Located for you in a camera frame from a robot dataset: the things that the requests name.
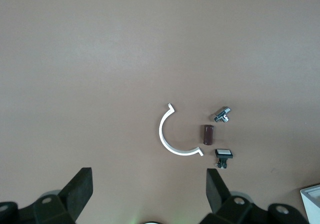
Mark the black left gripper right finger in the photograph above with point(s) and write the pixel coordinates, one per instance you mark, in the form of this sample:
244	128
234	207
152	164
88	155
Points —
220	196

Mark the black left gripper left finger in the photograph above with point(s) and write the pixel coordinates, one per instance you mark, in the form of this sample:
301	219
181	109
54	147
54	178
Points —
75	196

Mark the white drawer cabinet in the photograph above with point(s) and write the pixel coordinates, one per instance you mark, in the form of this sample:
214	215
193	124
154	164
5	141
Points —
311	206

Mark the white square pushbutton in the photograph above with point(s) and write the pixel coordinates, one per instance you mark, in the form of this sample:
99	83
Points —
224	153

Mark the dark brown terminal block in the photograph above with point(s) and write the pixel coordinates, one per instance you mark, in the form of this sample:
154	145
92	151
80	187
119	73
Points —
207	134

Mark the chrome valve fitting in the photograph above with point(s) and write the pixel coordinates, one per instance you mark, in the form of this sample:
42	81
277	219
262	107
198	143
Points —
221	114

